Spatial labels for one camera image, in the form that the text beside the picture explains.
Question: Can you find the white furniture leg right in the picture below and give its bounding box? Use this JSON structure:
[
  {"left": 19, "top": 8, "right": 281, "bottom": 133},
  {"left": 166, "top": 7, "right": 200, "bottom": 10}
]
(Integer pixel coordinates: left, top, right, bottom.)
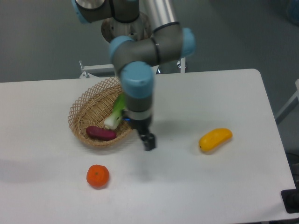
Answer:
[{"left": 275, "top": 79, "right": 299, "bottom": 125}]

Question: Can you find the woven wicker basket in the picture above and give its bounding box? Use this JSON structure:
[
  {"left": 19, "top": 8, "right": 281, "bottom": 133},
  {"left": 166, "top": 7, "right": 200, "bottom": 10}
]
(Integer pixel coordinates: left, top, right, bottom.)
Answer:
[{"left": 68, "top": 77, "right": 132, "bottom": 148}]

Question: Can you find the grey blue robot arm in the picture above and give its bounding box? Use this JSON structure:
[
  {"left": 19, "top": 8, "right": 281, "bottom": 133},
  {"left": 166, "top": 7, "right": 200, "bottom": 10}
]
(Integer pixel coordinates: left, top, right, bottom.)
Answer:
[{"left": 72, "top": 0, "right": 196, "bottom": 151}]

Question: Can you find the green bok choy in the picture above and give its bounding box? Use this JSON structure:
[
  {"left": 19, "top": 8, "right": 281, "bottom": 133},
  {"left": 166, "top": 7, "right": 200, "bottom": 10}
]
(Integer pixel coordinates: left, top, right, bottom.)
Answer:
[{"left": 104, "top": 93, "right": 126, "bottom": 130}]

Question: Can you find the orange tangerine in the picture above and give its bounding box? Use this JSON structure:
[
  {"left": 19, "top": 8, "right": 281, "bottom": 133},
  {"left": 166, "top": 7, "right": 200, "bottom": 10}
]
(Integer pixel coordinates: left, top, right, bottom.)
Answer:
[{"left": 86, "top": 164, "right": 110, "bottom": 188}]

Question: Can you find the black device at table edge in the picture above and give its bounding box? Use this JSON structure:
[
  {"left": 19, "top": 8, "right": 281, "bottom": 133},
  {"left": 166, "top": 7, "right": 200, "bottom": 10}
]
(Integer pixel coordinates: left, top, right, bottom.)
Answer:
[{"left": 281, "top": 189, "right": 299, "bottom": 214}]

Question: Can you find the white metal frame bracket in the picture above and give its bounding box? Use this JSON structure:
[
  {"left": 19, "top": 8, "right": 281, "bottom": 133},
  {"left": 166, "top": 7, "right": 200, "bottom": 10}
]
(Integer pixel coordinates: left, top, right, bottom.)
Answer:
[{"left": 79, "top": 57, "right": 188, "bottom": 79}]

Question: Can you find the yellow mango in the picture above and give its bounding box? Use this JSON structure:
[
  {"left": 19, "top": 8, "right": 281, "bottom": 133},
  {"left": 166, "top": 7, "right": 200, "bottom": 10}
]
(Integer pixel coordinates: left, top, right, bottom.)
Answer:
[{"left": 199, "top": 128, "right": 233, "bottom": 153}]

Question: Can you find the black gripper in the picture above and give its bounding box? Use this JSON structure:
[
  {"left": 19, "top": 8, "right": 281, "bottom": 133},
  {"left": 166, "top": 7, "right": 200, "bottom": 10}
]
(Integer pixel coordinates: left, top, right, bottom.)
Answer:
[{"left": 123, "top": 115, "right": 156, "bottom": 151}]

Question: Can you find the purple sweet potato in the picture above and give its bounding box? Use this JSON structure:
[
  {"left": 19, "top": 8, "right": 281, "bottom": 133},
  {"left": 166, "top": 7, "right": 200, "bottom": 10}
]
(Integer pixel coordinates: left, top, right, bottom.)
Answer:
[{"left": 85, "top": 126, "right": 117, "bottom": 141}]

